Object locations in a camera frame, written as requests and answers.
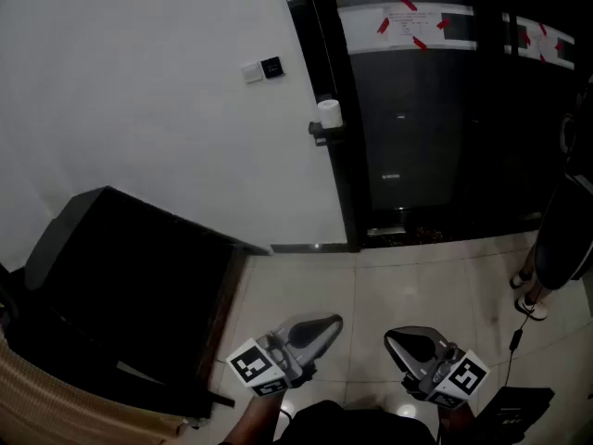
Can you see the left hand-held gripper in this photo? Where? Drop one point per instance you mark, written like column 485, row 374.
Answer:
column 255, row 364

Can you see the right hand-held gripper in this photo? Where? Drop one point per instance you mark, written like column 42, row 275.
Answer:
column 465, row 376

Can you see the white toilet paper roll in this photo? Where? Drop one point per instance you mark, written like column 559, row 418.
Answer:
column 331, row 114

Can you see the person's right forearm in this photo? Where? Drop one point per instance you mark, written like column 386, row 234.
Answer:
column 456, row 417

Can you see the person's left forearm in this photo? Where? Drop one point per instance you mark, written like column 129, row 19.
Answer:
column 252, row 417

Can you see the person's black clothing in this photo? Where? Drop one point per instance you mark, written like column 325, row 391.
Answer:
column 347, row 427

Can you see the black flat box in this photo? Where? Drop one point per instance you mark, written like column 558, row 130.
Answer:
column 514, row 415

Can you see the metal door floor plate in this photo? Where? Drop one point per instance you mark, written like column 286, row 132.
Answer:
column 387, row 230

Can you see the black cabinet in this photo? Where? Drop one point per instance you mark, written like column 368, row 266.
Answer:
column 139, row 285

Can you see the dark glass door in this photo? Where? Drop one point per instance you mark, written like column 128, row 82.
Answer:
column 407, row 156
column 509, row 132

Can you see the black door release button panel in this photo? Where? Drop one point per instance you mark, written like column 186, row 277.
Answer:
column 272, row 67

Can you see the beige cloth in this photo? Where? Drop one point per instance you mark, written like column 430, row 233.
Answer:
column 55, row 401

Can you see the white paper notice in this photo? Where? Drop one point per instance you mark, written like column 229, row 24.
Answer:
column 414, row 23
column 544, row 42

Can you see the black door frame post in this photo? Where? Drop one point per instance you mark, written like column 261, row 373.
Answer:
column 349, row 179

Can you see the black wall-mounted paper holder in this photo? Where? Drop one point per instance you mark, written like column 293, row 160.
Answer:
column 326, row 131

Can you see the white wall switch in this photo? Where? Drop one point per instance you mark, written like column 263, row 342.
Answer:
column 252, row 73

